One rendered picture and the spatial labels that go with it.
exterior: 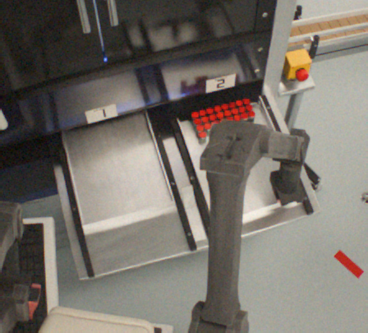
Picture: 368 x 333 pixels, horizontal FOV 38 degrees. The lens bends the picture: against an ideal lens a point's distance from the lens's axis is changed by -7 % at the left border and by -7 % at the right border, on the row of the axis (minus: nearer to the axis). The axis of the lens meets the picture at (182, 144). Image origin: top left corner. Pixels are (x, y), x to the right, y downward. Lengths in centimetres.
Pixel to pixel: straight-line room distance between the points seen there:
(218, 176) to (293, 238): 161
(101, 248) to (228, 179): 70
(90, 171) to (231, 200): 77
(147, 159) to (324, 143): 129
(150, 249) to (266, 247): 102
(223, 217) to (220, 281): 13
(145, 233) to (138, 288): 89
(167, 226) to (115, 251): 16
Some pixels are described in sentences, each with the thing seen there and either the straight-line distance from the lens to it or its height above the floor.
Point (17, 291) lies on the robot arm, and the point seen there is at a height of 127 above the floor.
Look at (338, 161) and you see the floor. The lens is 269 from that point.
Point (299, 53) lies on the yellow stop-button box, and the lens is 166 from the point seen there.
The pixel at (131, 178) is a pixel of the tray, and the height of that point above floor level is 88.
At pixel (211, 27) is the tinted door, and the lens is 138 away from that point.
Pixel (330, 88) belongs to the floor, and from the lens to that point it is 290.
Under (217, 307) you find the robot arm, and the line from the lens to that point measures 102.
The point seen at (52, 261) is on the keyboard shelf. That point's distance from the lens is 162.
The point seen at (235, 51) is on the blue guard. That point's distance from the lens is 148.
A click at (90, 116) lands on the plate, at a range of 154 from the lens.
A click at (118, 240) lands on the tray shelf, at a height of 88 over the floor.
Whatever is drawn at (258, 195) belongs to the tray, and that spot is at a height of 88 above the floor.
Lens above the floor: 232
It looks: 62 degrees down
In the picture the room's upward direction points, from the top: 1 degrees counter-clockwise
